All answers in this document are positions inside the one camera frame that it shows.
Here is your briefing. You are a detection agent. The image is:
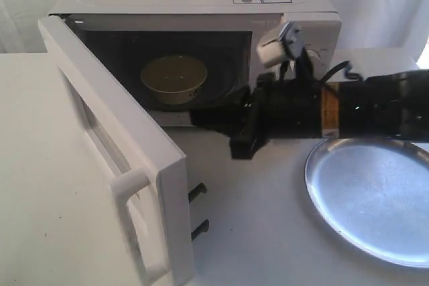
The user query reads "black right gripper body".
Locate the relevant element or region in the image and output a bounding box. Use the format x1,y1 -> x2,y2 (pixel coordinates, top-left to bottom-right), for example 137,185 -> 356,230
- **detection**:
229,73 -> 322,159

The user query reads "white microwave door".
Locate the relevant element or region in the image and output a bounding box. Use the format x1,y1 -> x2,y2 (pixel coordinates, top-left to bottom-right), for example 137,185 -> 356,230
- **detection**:
38,15 -> 210,285

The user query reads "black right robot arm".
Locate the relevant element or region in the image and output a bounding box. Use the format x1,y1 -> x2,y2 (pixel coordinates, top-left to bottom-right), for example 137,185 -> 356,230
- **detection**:
190,70 -> 428,159

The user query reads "beige ceramic bowl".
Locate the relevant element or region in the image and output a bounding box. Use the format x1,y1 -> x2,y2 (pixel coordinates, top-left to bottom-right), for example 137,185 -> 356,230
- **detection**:
140,55 -> 208,105

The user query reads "white microwave oven body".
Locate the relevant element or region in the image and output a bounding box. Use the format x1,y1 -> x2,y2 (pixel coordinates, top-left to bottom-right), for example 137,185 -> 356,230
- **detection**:
48,0 -> 342,127

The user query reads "round metal plate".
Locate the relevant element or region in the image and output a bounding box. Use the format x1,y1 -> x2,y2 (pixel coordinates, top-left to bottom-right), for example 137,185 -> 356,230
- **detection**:
304,139 -> 428,269

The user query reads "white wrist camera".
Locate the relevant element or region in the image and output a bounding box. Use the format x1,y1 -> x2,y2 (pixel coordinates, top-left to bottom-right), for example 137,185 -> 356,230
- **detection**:
257,21 -> 305,68

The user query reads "black camera cable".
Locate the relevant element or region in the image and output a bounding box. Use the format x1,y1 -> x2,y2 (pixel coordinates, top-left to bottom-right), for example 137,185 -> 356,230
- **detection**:
280,46 -> 365,92

